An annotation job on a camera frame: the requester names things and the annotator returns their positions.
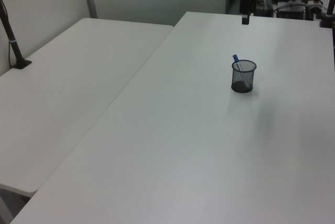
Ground blue and white marker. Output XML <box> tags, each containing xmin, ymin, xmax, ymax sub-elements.
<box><xmin>232</xmin><ymin>54</ymin><xmax>251</xmax><ymax>88</ymax></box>

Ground black mesh pen cup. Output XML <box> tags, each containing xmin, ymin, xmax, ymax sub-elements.
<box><xmin>231</xmin><ymin>60</ymin><xmax>258</xmax><ymax>94</ymax></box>

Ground white folding side table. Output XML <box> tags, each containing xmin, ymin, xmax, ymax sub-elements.
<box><xmin>0</xmin><ymin>17</ymin><xmax>175</xmax><ymax>198</ymax></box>

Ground grey equipment base with cables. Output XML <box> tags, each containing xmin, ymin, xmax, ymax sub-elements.
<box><xmin>261</xmin><ymin>0</ymin><xmax>307</xmax><ymax>20</ymax></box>

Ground black clamp camera mount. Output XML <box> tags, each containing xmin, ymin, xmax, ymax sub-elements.
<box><xmin>318</xmin><ymin>0</ymin><xmax>335</xmax><ymax>29</ymax></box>

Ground black camera stand with cable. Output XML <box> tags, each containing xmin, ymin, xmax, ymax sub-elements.
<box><xmin>0</xmin><ymin>0</ymin><xmax>32</xmax><ymax>71</ymax></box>

